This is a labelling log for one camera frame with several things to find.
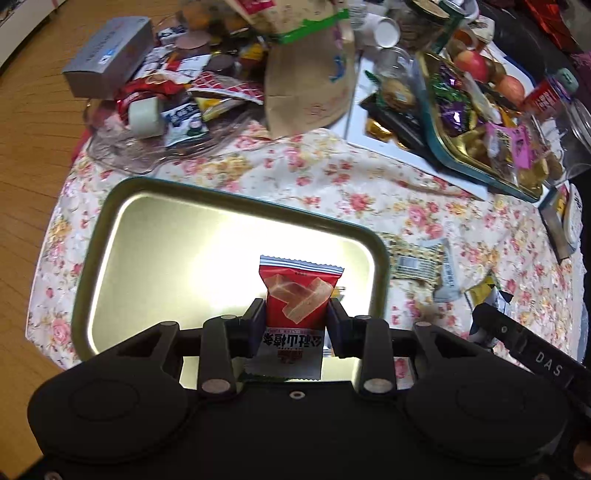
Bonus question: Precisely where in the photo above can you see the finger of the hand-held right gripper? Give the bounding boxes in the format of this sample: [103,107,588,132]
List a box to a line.
[325,298,479,400]
[108,298,267,400]

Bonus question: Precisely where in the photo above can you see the red white snack packet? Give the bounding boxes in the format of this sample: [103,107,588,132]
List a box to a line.
[248,254,345,382]

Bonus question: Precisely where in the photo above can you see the teal tin tray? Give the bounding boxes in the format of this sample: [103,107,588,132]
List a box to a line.
[71,176,393,398]

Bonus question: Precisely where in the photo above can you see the beige black patterned snack packet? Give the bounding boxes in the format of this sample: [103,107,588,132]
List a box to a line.
[382,233,447,281]

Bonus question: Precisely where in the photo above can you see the silver box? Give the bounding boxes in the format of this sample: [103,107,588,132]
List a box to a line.
[537,184,579,262]

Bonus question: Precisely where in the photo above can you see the floral tablecloth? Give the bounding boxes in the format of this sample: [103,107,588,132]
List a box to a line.
[25,117,587,398]

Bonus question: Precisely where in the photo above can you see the white remote control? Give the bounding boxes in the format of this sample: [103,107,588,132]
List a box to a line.
[565,184,585,246]

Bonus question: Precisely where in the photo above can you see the white flat board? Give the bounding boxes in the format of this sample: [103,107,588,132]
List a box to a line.
[345,50,491,202]

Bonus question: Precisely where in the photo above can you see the gold foil chocolates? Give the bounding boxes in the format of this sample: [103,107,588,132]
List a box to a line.
[365,117,394,142]

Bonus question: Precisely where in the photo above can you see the clear glass dish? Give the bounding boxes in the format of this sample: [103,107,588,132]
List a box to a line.
[82,91,260,175]

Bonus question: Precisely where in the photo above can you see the blue white milk packet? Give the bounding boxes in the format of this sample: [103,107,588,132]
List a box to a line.
[163,103,209,147]

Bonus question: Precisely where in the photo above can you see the teal gold tin of sweets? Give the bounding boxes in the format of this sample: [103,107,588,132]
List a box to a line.
[414,50,546,202]

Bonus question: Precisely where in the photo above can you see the pink snack packet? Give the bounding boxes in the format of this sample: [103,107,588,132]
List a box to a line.
[484,122,533,175]

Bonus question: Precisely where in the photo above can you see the glass jar of cookies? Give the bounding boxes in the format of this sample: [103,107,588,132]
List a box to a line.
[539,105,591,186]

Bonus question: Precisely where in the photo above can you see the white tape roll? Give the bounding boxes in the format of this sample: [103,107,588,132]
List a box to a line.
[126,96,165,139]

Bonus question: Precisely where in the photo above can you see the pile of mixed snack packets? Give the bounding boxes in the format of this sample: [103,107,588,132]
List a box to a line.
[115,22,267,140]

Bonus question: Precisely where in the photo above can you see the cookie pack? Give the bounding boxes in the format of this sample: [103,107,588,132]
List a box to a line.
[375,78,417,110]

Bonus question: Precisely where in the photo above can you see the kraft paper bag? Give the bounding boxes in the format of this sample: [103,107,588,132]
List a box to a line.
[262,8,359,140]

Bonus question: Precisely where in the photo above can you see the pile of wrapped candies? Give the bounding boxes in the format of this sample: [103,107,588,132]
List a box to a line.
[428,64,486,140]

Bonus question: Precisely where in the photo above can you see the red label can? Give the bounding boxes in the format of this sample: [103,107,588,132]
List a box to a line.
[525,75,570,117]

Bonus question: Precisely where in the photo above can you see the red apple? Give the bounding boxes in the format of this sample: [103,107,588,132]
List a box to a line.
[496,75,528,105]
[454,50,491,82]

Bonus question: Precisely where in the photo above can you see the clear plastic jar white lid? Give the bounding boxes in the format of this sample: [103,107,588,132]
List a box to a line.
[372,17,417,80]

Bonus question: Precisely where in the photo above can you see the grey cardboard box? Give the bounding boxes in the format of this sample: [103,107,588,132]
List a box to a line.
[62,17,154,99]

